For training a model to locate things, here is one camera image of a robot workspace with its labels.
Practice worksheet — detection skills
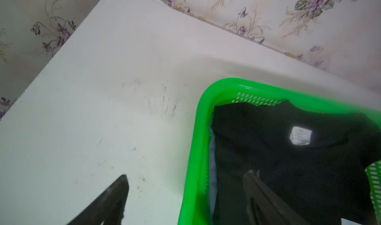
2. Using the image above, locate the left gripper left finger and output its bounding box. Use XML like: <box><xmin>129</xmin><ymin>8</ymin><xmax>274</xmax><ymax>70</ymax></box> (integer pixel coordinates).
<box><xmin>69</xmin><ymin>174</ymin><xmax>129</xmax><ymax>225</ymax></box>

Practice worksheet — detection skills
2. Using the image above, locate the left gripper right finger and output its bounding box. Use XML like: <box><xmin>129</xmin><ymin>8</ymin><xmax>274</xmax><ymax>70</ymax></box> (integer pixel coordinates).
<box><xmin>243</xmin><ymin>170</ymin><xmax>309</xmax><ymax>225</ymax></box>

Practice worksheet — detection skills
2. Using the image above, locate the black t-shirt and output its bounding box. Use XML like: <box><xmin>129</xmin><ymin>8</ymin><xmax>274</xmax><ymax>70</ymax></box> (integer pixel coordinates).
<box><xmin>212</xmin><ymin>101</ymin><xmax>381</xmax><ymax>225</ymax></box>

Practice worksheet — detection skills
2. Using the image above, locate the green plastic mesh basket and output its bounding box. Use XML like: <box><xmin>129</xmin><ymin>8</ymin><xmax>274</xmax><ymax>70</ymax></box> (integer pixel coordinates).
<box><xmin>178</xmin><ymin>78</ymin><xmax>381</xmax><ymax>225</ymax></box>

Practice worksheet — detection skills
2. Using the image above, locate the grey-blue t-shirt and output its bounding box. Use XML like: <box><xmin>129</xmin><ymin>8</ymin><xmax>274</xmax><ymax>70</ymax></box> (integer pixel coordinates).
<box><xmin>208</xmin><ymin>114</ymin><xmax>218</xmax><ymax>225</ymax></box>

